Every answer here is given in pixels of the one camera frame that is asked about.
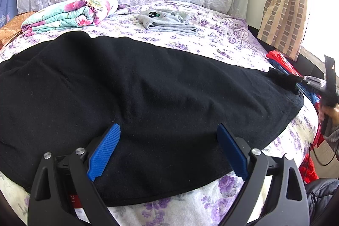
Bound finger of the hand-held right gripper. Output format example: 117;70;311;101
294;76;311;90

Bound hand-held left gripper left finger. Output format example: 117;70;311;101
27;123;121;226

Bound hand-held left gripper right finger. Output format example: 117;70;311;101
217;124;311;226

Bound black pants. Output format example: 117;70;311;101
0;31;304;207

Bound person's right forearm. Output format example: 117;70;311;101
322;125;339;153

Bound person's right hand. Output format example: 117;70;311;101
318;104;339;134

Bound folded blue jeans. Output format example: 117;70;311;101
273;62;321;105

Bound red and blue garment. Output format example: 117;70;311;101
266;51;325;184

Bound window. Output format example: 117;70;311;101
302;0;339;62

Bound beige checked curtain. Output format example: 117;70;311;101
257;0;310;61

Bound black padded jacket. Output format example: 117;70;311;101
304;178;339;226

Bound purple floral bedspread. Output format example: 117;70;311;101
0;0;320;226

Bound folded floral blanket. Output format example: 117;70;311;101
21;0;119;37

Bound folded grey garment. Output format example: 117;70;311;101
138;9;199;36

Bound orange brown pillow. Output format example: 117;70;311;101
0;11;36;49

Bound black cable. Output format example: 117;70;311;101
304;136;339;179

